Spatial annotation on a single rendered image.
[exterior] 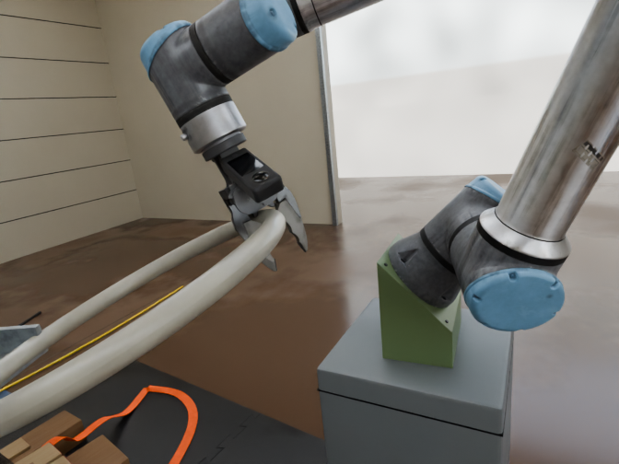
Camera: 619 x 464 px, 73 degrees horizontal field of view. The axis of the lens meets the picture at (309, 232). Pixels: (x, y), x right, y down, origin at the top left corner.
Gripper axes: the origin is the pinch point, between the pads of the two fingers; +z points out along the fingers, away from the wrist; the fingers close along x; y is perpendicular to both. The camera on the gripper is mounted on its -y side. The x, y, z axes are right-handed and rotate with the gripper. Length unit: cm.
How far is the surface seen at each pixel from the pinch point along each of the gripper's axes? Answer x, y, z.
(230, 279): 11.5, -21.6, -6.4
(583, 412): -98, 65, 152
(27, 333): 40.4, 15.8, -8.6
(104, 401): 87, 189, 60
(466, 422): -15, 2, 49
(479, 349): -32, 13, 47
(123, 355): 22.6, -24.4, -6.4
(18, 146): 105, 581, -174
